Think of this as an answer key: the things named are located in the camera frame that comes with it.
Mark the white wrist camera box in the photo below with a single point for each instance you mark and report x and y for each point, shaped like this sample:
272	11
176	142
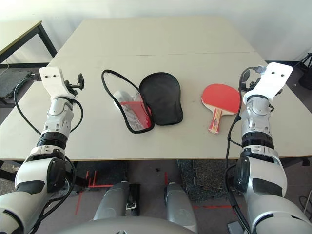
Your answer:
53	80
270	80

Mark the red black paddle case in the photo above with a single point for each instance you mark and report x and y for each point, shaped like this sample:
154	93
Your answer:
161	97

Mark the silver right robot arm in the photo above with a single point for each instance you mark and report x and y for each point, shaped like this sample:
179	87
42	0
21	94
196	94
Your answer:
258	117

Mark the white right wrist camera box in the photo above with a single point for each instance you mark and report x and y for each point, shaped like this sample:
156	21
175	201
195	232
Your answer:
270	80

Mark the grey foot pedal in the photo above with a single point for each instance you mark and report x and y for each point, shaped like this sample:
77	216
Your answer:
235	228

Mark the red ping-pong paddle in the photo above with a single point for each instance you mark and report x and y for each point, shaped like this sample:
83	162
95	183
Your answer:
219	95

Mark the black-framed side table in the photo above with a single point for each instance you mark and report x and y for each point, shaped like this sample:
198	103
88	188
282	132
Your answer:
46	36

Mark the silver right robot leg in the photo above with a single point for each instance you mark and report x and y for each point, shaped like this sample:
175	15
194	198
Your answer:
180	209

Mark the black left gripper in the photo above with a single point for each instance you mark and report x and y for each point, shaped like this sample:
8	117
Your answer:
72	89

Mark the silver left robot leg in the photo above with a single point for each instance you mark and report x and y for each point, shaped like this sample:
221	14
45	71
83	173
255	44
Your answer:
112	202

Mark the black foam floor mat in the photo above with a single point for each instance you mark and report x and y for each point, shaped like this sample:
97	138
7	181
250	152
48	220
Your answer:
9	83

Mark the speckled floor mat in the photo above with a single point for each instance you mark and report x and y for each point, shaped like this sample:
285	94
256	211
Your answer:
207	175

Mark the silver robot leg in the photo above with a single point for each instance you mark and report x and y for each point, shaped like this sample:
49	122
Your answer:
180	209
112	202

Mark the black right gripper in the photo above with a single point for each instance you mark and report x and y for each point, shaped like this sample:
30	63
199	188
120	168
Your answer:
253	85

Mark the black tripod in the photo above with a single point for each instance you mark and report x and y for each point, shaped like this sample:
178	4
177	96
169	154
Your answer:
307	78

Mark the grey robot torso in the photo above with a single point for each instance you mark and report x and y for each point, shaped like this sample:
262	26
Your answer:
122	228

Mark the black left robot foot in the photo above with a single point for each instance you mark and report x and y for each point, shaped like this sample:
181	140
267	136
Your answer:
134	195

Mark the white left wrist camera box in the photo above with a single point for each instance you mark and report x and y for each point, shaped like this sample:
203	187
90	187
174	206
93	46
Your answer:
53	80

